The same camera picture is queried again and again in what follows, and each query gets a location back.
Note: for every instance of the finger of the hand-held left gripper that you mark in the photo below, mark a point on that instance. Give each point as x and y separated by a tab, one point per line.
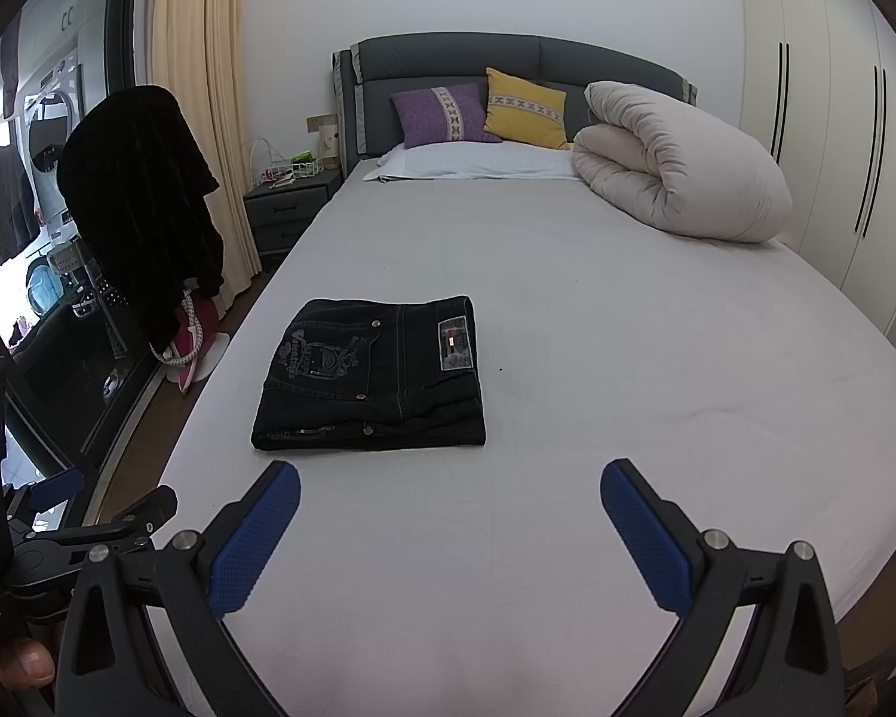
142	511
56	489

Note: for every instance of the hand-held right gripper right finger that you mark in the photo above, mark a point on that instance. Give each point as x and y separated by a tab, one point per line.
646	538

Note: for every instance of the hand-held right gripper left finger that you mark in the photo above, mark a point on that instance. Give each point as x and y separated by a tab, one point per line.
254	538

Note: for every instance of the black denim pants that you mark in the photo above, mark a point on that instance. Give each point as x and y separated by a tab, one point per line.
388	388

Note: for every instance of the person's left hand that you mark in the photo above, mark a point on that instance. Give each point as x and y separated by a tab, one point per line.
22	665

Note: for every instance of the blue basin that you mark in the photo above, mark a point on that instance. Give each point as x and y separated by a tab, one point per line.
45	284

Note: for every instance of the bed with white sheet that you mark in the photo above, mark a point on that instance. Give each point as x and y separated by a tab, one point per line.
605	351

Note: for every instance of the hanging dark clothes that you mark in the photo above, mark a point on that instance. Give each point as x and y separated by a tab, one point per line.
0	202

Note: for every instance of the black hanging garment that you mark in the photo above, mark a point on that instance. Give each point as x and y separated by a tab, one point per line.
142	187

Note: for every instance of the grey nightstand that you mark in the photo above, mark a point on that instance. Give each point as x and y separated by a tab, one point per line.
284	213

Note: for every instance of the rolled cream duvet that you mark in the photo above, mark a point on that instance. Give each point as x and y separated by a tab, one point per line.
679	164

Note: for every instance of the pale pink cup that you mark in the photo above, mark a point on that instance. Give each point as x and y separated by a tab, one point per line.
330	146

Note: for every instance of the white flat pillow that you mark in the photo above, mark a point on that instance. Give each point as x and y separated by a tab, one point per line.
478	160

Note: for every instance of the yellow patterned pillow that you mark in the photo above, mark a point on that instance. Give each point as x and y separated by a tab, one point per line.
526	112

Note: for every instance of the cream wardrobe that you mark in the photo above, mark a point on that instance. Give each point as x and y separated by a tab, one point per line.
814	127

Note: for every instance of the purple patterned pillow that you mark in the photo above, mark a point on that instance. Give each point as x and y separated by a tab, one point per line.
425	116

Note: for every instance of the cream curtain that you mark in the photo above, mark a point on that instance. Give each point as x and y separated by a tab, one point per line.
194	52

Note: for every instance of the grey padded headboard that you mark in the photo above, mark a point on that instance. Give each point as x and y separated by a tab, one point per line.
448	60

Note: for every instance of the wall socket panel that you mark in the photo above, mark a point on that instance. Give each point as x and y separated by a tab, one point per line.
321	122

